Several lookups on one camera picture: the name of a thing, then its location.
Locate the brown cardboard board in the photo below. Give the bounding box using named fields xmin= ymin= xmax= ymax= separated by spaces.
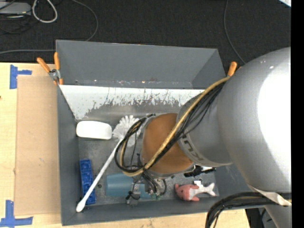
xmin=13 ymin=75 xmax=63 ymax=216

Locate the pale grey metal gripper finger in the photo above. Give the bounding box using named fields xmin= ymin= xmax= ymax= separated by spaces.
xmin=125 ymin=190 xmax=141 ymax=207

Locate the pink and white toy fish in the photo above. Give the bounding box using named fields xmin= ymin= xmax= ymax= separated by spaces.
xmin=174 ymin=180 xmax=217 ymax=202

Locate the blue toy brick block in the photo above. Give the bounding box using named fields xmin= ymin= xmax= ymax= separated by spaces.
xmin=79 ymin=159 xmax=97 ymax=206

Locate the black cylinder on white bracket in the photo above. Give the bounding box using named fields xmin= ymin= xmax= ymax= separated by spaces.
xmin=183 ymin=165 xmax=217 ymax=178

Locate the white long-handled brush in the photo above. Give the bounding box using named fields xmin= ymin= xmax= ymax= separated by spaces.
xmin=75 ymin=114 xmax=143 ymax=213

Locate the white oval computer mouse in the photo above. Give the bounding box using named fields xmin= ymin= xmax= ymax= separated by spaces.
xmin=76 ymin=120 xmax=113 ymax=141

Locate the blue plastic cup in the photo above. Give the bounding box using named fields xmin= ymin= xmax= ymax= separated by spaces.
xmin=105 ymin=173 xmax=152 ymax=199

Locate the grey metal bin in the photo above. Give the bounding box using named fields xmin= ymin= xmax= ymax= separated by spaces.
xmin=55 ymin=39 xmax=265 ymax=226

